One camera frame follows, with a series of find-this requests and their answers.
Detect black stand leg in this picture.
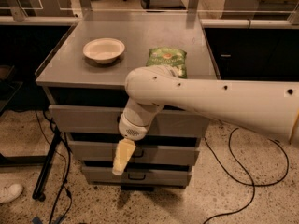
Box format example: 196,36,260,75
32,128,61,202

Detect grey middle drawer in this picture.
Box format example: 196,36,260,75
69,133,200,166

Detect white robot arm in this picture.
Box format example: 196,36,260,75
112,65,299,175

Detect white paper bowl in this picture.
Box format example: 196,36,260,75
83,38,125,64

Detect black cables at left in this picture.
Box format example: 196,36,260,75
34,109,74,224

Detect grey top drawer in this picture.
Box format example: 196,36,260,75
49,105,209,137

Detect white horizontal rail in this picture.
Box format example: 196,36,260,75
201,19,299,30

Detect grey metal drawer cabinet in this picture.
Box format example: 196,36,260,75
35,10,222,192

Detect green chip bag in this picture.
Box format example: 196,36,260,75
147,47,187,78

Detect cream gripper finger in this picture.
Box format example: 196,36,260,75
112,138,135,175

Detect white shoe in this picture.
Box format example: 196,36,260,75
0,183,23,204

